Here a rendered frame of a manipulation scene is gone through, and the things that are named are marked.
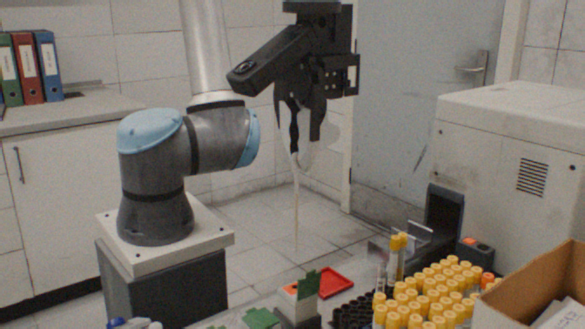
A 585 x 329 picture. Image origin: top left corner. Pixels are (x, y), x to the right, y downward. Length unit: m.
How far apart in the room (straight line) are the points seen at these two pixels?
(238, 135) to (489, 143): 0.45
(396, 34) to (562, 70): 0.84
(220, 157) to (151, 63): 2.04
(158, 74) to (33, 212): 1.12
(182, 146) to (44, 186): 1.40
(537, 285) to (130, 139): 0.67
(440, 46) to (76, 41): 1.83
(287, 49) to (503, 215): 0.51
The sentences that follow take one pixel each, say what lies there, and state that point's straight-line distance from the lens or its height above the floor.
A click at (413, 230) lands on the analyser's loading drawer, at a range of 0.95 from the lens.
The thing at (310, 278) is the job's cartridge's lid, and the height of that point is 0.98.
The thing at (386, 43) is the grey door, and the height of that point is 1.08.
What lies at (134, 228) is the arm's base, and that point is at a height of 0.94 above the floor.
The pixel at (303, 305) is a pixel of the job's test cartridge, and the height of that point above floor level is 0.94.
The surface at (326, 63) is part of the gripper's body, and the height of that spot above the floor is 1.27.
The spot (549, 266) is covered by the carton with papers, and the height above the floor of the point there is 1.00.
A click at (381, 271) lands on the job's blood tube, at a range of 0.74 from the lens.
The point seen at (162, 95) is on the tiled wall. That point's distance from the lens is 2.98.
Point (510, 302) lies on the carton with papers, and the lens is 0.70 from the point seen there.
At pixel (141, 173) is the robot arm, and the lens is 0.90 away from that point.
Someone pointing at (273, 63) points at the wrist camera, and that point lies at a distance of 0.55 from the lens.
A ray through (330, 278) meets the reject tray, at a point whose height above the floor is 0.88.
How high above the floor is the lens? 1.36
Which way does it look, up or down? 20 degrees down
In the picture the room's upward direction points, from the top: straight up
